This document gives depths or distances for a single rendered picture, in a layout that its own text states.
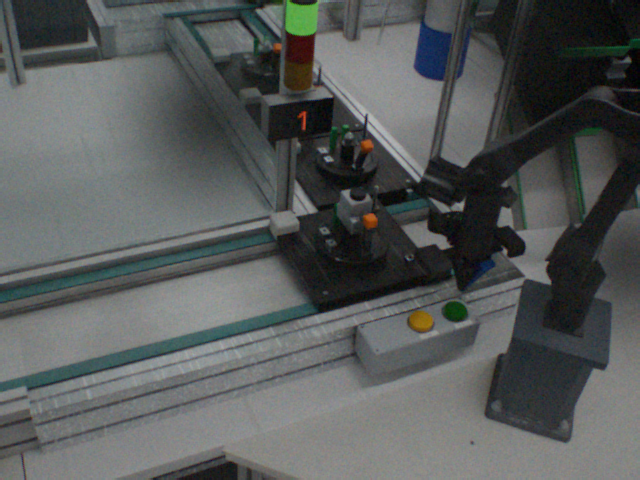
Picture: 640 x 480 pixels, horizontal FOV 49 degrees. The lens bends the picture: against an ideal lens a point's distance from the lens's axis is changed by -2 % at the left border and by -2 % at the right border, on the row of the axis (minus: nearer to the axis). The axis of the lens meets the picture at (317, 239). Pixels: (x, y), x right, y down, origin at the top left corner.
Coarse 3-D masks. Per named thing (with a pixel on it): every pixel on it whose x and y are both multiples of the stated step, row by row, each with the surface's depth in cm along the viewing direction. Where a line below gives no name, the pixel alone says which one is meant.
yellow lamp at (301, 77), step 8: (288, 64) 118; (296, 64) 118; (304, 64) 118; (312, 64) 119; (288, 72) 119; (296, 72) 119; (304, 72) 119; (312, 72) 120; (288, 80) 120; (296, 80) 119; (304, 80) 120; (312, 80) 122; (288, 88) 121; (296, 88) 120; (304, 88) 121
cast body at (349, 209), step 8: (344, 192) 129; (352, 192) 128; (360, 192) 128; (344, 200) 129; (352, 200) 127; (360, 200) 127; (368, 200) 128; (344, 208) 129; (352, 208) 127; (360, 208) 128; (368, 208) 129; (344, 216) 130; (352, 216) 128; (344, 224) 131; (352, 224) 128; (360, 224) 128; (352, 232) 129; (360, 232) 130
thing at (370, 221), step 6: (360, 216) 128; (366, 216) 126; (372, 216) 126; (366, 222) 125; (372, 222) 125; (366, 228) 126; (372, 228) 126; (366, 234) 127; (372, 234) 127; (366, 240) 128; (366, 246) 129; (366, 252) 129
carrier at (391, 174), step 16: (336, 128) 155; (304, 144) 162; (320, 144) 163; (336, 144) 160; (352, 144) 153; (304, 160) 157; (320, 160) 154; (336, 160) 155; (352, 160) 155; (368, 160) 155; (384, 160) 160; (304, 176) 152; (320, 176) 153; (336, 176) 151; (352, 176) 151; (368, 176) 153; (384, 176) 155; (400, 176) 155; (320, 192) 148; (336, 192) 149; (368, 192) 150; (384, 192) 150; (400, 192) 152; (416, 192) 154; (320, 208) 145
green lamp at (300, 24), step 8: (288, 8) 113; (296, 8) 112; (304, 8) 112; (312, 8) 112; (288, 16) 114; (296, 16) 113; (304, 16) 112; (312, 16) 113; (288, 24) 114; (296, 24) 113; (304, 24) 113; (312, 24) 114; (296, 32) 114; (304, 32) 114; (312, 32) 115
